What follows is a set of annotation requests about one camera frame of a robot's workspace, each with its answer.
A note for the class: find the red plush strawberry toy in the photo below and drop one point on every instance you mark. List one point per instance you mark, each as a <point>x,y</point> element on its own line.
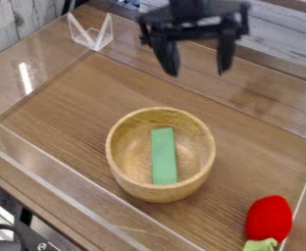
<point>269,223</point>

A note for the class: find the green rectangular block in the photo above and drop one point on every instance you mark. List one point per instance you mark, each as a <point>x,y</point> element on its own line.
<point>165,168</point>

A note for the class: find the brown wooden bowl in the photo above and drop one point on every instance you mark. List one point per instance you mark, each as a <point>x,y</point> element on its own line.
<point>129,153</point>

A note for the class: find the black metal table leg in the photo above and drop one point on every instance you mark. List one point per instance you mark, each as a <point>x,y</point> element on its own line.
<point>34,240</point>

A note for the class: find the clear acrylic corner bracket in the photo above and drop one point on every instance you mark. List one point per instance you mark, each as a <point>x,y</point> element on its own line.
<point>93,38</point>

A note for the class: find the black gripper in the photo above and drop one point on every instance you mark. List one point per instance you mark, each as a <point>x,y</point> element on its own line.
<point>194,19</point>

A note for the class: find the clear acrylic tray walls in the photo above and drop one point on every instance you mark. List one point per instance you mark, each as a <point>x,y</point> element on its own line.
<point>64,94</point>

